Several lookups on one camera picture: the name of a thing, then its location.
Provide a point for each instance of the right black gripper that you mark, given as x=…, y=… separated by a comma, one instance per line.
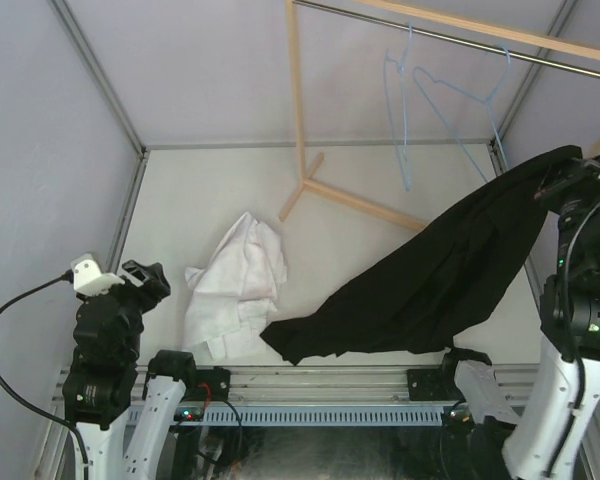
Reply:
x=580, y=172

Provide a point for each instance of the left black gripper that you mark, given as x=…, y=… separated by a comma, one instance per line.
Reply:
x=154, y=285

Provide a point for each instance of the black shirt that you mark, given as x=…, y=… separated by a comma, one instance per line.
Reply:
x=446, y=279

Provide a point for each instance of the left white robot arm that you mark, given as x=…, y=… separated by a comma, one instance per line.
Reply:
x=98, y=389

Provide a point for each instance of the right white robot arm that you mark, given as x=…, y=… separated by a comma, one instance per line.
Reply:
x=483, y=436

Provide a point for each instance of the white shirt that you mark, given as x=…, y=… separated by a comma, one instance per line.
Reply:
x=232, y=297

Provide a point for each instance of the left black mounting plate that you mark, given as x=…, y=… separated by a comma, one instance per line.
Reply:
x=212, y=382

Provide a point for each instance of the black mounting plate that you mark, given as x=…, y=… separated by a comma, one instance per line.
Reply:
x=212, y=382
x=425, y=384

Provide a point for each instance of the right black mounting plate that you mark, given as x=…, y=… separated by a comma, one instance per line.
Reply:
x=425, y=384

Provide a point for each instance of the metal hanging rod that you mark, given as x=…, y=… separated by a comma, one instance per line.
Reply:
x=479, y=46

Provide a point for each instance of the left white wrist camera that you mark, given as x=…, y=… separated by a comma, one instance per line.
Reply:
x=88, y=278

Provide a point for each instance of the wooden clothes rack frame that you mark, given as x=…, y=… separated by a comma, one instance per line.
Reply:
x=545, y=44

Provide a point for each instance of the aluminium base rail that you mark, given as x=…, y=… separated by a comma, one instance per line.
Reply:
x=369, y=385

